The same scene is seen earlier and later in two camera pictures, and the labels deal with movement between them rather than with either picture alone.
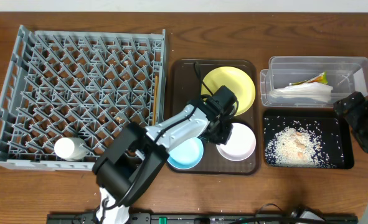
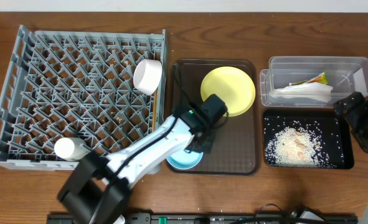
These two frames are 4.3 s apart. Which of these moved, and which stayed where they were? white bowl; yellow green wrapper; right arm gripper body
Moved: white bowl
Stayed: right arm gripper body; yellow green wrapper
